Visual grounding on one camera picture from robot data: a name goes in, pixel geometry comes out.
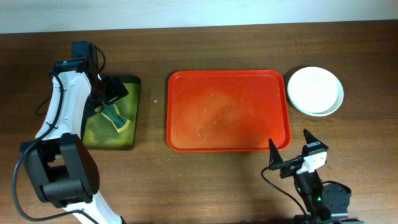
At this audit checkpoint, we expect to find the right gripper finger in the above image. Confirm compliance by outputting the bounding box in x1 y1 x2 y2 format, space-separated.
269 138 283 167
303 129 320 146

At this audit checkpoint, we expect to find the green and yellow sponge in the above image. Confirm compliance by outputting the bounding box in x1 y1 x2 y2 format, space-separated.
101 104 131 133

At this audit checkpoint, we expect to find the white plate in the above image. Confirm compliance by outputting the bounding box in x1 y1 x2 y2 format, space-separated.
287 67 339 115

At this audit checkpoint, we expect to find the light blue plate top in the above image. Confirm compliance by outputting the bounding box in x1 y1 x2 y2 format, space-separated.
291 82 345 117

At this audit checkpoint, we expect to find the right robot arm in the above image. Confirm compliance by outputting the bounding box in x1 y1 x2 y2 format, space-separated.
261 129 362 224

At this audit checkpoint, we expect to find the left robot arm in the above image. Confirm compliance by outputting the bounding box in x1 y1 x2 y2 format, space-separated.
12 41 131 223

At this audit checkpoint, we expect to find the black tray with soapy water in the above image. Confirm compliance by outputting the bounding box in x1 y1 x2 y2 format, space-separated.
83 76 141 150

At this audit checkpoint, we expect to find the red plastic tray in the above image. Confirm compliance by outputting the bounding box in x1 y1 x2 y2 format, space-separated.
166 70 292 152

